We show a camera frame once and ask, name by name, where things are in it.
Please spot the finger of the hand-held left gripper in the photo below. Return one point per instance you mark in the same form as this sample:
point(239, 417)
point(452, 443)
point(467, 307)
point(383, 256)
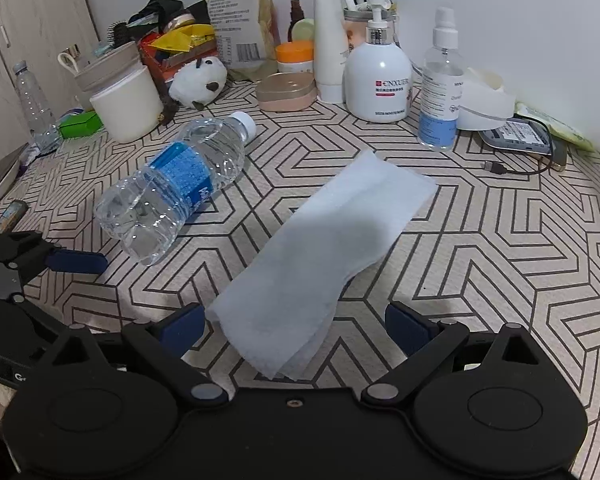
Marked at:
point(75, 261)

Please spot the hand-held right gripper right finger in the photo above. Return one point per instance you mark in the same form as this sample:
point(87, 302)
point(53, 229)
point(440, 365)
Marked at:
point(407, 327)

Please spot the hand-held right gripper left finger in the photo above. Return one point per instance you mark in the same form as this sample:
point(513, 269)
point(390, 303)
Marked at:
point(185, 327)

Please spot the white wipe cloth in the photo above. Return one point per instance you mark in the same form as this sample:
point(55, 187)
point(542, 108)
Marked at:
point(320, 240)

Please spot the blue label water bottle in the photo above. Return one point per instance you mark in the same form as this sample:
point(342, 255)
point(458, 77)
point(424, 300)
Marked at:
point(180, 175)

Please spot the small printed lighter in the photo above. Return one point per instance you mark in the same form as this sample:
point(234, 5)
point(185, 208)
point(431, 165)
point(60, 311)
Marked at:
point(10, 215)

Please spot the geometric patterned tablecloth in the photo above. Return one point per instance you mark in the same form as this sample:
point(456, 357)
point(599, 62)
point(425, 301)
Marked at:
point(480, 260)

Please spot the grey laptop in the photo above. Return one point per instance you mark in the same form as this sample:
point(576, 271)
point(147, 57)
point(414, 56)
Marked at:
point(0, 180)

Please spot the green box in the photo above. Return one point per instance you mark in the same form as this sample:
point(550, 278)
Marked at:
point(80, 124)

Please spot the small empty clear bottle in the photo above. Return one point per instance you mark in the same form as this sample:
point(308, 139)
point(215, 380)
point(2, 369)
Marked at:
point(35, 105)

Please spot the cream white cup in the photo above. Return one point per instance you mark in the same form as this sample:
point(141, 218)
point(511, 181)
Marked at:
point(127, 105)

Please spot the beige mug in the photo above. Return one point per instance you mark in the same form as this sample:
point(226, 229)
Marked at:
point(105, 62)

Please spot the grey hard drive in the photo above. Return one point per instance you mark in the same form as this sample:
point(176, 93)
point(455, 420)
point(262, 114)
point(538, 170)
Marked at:
point(517, 137)

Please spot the red box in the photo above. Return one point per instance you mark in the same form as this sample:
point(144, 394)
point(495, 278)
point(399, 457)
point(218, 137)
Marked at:
point(170, 62)

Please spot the plush panda toy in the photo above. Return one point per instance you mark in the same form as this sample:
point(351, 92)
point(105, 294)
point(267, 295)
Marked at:
point(200, 77)

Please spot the black hair brush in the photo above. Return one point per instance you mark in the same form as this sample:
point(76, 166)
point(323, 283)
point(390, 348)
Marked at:
point(117, 32)

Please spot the white bowl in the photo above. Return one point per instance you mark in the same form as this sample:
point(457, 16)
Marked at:
point(482, 105)

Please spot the clear spray bottle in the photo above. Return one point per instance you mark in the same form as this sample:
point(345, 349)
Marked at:
point(440, 90)

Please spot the white pump lotion bottle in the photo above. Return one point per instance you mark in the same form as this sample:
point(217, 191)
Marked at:
point(377, 80)

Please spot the yellow snack packet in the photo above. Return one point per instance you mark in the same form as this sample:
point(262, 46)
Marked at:
point(185, 37)

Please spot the yellow green packet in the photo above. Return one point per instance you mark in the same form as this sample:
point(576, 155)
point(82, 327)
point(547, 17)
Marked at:
point(565, 130)

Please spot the cream cabinet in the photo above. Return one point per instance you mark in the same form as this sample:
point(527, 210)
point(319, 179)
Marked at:
point(30, 10)

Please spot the pink compact case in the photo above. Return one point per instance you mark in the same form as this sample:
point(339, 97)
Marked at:
point(285, 91)

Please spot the gold tape roll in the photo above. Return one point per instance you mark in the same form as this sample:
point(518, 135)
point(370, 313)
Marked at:
point(177, 22)

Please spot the black cloth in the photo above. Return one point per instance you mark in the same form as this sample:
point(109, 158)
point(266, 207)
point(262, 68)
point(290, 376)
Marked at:
point(160, 10)

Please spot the orange lid jar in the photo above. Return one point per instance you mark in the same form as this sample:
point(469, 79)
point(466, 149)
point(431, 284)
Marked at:
point(295, 55)

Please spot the white cosmetic tube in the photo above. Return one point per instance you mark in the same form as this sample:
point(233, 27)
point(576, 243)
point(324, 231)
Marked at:
point(329, 40)

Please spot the beige printed pouch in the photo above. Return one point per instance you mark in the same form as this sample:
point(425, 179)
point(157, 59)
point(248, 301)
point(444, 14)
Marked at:
point(237, 10)

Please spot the clear toiletry holder cup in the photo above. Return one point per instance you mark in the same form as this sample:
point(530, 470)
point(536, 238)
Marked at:
point(357, 27)

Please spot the pale green round lid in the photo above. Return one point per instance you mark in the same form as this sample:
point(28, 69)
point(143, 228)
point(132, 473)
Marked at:
point(305, 30)

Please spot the small brown bottle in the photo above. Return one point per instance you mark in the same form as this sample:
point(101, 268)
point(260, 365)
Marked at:
point(296, 20)

